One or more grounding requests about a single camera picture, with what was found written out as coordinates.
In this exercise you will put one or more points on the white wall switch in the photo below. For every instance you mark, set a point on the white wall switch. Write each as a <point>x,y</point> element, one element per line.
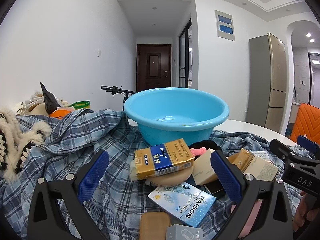
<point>99,53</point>

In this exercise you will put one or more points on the pink packet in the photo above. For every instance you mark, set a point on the pink packet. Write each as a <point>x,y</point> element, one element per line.
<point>254,215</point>

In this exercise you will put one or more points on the black white fur-trimmed knit garment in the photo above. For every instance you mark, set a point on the black white fur-trimmed knit garment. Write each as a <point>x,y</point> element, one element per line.
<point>12,140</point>

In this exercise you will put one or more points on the orange snack packet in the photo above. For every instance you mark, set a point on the orange snack packet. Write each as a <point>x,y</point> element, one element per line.
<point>61,112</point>

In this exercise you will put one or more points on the black framed glass door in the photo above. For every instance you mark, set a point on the black framed glass door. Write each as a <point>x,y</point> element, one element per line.
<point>185,55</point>

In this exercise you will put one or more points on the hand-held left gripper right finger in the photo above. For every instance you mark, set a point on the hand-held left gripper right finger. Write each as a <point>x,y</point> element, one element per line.
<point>225,177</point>

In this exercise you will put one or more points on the black plush toy pink bow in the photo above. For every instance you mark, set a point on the black plush toy pink bow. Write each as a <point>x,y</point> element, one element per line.
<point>207,143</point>

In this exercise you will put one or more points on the blue plaid shirt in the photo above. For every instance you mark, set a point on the blue plaid shirt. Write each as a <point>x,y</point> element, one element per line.
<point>75,142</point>

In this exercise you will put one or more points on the small cream box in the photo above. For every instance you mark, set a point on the small cream box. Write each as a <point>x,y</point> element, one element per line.
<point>203,170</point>

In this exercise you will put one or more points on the grey small box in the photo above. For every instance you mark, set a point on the grey small box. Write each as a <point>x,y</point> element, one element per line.
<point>181,233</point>

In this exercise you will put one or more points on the pink bow hair clip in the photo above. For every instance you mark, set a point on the pink bow hair clip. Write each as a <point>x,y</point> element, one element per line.
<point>198,152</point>

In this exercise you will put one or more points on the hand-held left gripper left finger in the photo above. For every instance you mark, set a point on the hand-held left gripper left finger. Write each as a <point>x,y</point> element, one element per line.
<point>92,177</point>

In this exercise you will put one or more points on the gold and blue cigarette pack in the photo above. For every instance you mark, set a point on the gold and blue cigarette pack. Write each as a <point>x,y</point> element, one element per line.
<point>162,160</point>

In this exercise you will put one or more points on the light blue cigarette pack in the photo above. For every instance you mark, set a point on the light blue cigarette pack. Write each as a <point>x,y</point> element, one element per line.
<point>185,202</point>

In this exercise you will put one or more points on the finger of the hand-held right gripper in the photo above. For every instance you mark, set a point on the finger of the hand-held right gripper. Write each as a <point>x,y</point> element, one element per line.
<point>282,150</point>
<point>307,142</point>

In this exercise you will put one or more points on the black plastic bag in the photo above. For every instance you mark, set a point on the black plastic bag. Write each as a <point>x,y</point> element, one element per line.
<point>50,100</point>

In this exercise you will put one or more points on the large cream box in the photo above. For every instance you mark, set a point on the large cream box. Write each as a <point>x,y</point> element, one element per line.
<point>261,168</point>

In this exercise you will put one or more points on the orange quilted chair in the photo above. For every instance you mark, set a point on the orange quilted chair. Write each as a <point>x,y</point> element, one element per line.
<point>303,122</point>

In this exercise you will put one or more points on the beige round powder puff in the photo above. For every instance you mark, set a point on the beige round powder puff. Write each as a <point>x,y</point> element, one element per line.
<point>170,179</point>

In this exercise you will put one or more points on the yellow cup with green rim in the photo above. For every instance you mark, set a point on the yellow cup with green rim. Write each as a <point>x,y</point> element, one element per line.
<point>81,104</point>

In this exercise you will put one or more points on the wall panel with blue screens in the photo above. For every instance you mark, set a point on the wall panel with blue screens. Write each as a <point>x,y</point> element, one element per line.
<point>225,25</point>

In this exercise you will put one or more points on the person's right hand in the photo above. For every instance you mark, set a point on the person's right hand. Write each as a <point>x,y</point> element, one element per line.
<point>303,215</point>

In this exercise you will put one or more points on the black flat case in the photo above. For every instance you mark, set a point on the black flat case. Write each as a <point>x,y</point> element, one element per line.
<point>216,189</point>

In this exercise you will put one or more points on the gold refrigerator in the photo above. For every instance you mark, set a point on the gold refrigerator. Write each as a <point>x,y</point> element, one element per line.
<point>268,80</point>

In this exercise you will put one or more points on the light blue plastic basin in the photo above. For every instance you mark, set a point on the light blue plastic basin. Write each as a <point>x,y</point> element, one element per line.
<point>175,115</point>

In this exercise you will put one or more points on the dark brown entrance door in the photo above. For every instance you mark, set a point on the dark brown entrance door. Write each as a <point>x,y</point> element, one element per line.
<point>153,66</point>

